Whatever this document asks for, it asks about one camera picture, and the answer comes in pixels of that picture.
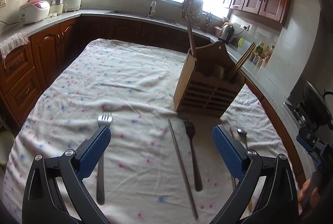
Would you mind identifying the white steamer pot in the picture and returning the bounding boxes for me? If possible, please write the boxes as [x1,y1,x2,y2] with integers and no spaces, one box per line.
[63,0,83,13]

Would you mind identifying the metal spoon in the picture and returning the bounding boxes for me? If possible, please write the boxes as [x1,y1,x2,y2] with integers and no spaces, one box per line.
[237,128,248,150]

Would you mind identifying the tall chopstick in holder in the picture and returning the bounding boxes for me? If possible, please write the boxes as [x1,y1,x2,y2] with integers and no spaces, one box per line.
[185,9,197,58]

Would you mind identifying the person's right hand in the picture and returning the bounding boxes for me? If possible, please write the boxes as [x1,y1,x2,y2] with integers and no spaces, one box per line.
[298,179,321,215]

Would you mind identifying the pink lace cloth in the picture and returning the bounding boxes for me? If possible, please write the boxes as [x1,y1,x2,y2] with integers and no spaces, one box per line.
[0,32,29,59]

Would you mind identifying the chrome kitchen faucet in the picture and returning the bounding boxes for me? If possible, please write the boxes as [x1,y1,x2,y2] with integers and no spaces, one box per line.
[147,0,156,19]

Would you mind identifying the white floral tablecloth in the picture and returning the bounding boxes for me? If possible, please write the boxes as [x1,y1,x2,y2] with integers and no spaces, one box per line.
[2,39,287,223]

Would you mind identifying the spice jar set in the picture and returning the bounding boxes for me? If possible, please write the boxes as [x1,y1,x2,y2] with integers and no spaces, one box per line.
[249,53,267,68]

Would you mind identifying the lower wooden cabinets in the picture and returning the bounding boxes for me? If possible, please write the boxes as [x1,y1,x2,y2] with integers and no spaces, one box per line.
[0,15,214,128]

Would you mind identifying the dish drying rack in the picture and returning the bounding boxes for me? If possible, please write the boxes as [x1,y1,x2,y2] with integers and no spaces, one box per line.
[181,0,212,32]

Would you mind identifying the metal fork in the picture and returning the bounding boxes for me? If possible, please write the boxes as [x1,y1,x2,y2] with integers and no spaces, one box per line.
[97,112,113,205]
[181,118,203,192]

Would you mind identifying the green plastic cup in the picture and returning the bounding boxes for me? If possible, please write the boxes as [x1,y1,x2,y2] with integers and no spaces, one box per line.
[238,37,244,48]

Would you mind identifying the stainless electric kettle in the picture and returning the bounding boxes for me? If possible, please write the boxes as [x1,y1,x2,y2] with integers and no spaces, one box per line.
[219,23,234,43]

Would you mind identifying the white pink rice cooker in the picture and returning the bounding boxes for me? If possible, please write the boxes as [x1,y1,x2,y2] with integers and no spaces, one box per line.
[19,0,50,24]

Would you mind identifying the brown wooden chopstick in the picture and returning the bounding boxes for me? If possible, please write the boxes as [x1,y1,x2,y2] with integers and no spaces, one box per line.
[221,128,253,212]

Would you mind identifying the wall power socket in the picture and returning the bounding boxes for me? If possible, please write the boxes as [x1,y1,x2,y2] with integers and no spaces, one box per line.
[240,23,252,31]

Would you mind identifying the dark metal chopstick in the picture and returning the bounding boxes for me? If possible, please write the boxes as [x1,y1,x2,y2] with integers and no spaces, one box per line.
[168,119,199,219]

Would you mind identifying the light wooden chopstick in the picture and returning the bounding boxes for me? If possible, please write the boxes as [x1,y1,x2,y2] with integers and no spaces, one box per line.
[229,41,256,81]
[231,42,257,81]

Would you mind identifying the wooden utensil holder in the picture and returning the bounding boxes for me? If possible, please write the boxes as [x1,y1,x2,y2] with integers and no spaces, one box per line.
[173,41,246,118]

